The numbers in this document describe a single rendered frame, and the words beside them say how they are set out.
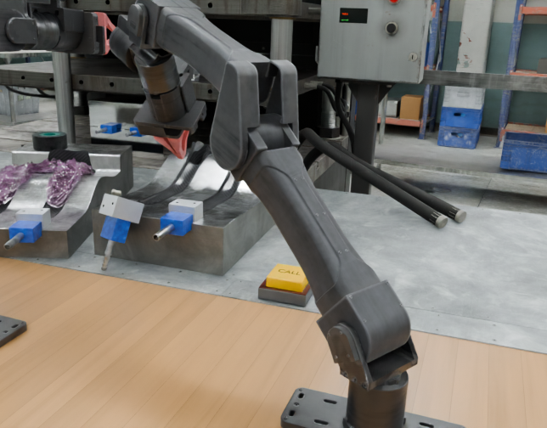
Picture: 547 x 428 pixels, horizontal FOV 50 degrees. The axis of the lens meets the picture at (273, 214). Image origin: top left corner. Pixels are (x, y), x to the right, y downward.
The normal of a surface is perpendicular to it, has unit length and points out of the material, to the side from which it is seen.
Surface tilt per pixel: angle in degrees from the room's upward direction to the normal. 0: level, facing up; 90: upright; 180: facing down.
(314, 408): 0
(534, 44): 90
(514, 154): 91
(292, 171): 40
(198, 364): 0
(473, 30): 90
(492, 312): 0
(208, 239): 90
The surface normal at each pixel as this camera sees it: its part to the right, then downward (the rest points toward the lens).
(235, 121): -0.76, 0.18
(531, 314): 0.04, -0.95
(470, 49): -0.43, 0.27
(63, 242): -0.01, 0.31
